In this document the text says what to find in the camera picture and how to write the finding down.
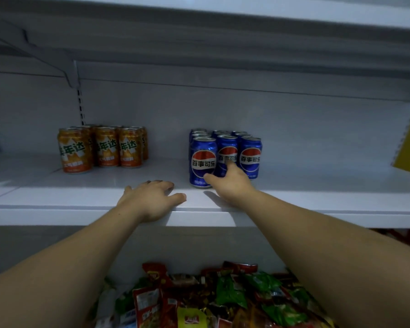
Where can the person's left little finger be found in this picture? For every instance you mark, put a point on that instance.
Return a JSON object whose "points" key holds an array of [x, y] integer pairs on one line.
{"points": [[127, 189]]}

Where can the pile of snack packets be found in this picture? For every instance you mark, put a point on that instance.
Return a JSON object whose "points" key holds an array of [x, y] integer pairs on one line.
{"points": [[205, 300]]}

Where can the group of blue soda cans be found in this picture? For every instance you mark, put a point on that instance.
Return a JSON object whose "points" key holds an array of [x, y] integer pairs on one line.
{"points": [[203, 157]]}

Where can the person's left forearm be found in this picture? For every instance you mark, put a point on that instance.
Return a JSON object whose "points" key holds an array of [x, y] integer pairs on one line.
{"points": [[54, 269]]}

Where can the white shelf bracket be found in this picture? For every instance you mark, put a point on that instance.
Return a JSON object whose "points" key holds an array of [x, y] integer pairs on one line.
{"points": [[59, 63]]}

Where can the person's left thumb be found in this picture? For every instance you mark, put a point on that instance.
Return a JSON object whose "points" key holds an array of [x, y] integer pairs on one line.
{"points": [[176, 199]]}

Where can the white overhead shelf board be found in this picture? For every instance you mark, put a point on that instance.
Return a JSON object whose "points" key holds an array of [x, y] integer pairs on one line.
{"points": [[225, 37]]}

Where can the person's right hand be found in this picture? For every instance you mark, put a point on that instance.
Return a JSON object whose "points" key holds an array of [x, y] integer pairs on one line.
{"points": [[233, 187]]}

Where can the person's right thumb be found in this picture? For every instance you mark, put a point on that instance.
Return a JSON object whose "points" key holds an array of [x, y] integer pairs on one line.
{"points": [[212, 180]]}

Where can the person's left hand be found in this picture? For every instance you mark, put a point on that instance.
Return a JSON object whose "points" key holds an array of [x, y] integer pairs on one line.
{"points": [[150, 201]]}

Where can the slotted shelf upright rail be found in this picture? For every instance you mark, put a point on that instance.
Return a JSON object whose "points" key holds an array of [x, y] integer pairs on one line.
{"points": [[80, 105]]}

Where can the white metal shelf board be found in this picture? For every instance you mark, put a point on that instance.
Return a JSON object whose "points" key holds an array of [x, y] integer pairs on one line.
{"points": [[88, 194]]}

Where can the person's right forearm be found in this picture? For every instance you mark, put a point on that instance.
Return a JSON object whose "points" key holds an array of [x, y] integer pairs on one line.
{"points": [[328, 256]]}

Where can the group of orange soda cans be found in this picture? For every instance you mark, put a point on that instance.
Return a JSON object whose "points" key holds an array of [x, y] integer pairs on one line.
{"points": [[106, 146]]}

